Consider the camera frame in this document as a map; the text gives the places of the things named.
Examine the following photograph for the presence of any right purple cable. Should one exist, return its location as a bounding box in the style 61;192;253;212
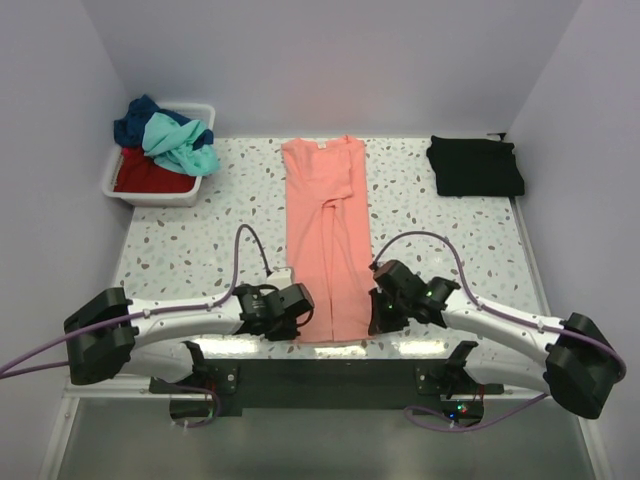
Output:
374;230;629;432

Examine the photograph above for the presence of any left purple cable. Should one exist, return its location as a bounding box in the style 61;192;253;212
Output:
0;224;274;429

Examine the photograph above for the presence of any white plastic laundry basket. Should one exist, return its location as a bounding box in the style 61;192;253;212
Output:
101;95;219;207

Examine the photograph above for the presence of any teal t shirt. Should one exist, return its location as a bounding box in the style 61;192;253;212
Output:
142;112;219;177

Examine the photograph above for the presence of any navy blue t shirt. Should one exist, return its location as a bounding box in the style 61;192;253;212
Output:
113;95;212;148

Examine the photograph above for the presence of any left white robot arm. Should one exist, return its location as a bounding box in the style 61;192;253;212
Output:
64;283;315;392

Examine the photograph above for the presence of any aluminium frame rail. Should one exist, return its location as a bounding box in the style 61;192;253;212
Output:
37;352;614;480

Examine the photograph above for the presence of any pink t shirt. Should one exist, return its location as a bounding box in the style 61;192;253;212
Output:
281;136;374;343

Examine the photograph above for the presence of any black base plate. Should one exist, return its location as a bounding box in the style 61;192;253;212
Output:
149;359;504;419

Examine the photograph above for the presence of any folded black t shirt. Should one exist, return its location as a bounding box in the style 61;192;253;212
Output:
426;136;525;198

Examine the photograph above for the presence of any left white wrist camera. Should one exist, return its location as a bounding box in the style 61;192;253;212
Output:
266;266;295;290

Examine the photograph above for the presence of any red t shirt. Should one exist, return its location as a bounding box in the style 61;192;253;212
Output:
114;147;195;194

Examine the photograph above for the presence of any purple cable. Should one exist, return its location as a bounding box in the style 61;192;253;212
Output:
0;224;274;429
374;230;629;432

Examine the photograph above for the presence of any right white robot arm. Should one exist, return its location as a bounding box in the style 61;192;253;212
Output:
370;260;625;420

